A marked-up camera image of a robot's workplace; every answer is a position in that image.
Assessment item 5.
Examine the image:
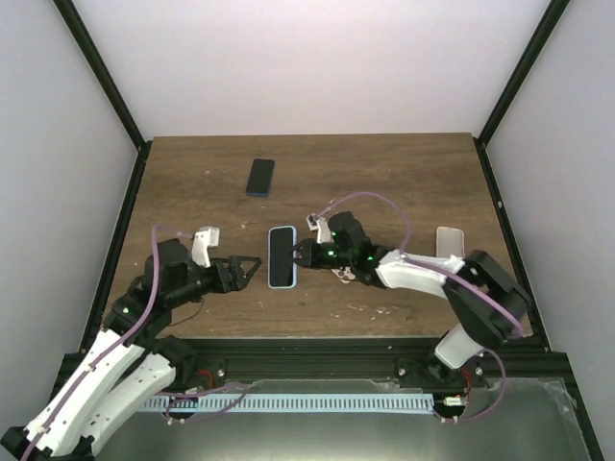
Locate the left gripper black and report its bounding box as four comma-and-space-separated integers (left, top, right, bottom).
169, 257, 263, 308

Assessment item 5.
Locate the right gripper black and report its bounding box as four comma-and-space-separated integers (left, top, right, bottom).
284, 238, 355, 270

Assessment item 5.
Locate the light blue phone case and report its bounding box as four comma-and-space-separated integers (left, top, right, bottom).
266, 225, 299, 290

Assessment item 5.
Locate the beige phone case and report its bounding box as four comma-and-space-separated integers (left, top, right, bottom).
435, 226, 465, 258
332, 267, 357, 284

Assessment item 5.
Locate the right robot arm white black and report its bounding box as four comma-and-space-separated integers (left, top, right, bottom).
285, 211, 530, 387

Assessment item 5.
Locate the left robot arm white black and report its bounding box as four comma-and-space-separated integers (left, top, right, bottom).
1, 228, 261, 460

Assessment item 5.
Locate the blue phone far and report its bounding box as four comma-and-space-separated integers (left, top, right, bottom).
246, 158, 275, 197

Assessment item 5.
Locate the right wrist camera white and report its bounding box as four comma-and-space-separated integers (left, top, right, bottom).
306, 214, 333, 244

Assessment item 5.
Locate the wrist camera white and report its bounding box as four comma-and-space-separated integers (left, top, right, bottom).
306, 214, 333, 244
191, 226, 220, 268

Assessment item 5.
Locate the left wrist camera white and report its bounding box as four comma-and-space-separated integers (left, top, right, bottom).
191, 226, 220, 268

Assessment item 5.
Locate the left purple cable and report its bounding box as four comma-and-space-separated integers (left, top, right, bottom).
18, 224, 196, 461

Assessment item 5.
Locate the slotted cable duct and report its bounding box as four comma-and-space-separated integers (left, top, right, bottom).
170, 393, 434, 414

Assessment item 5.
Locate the black aluminium frame rail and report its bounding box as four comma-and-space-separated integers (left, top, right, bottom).
53, 134, 603, 460

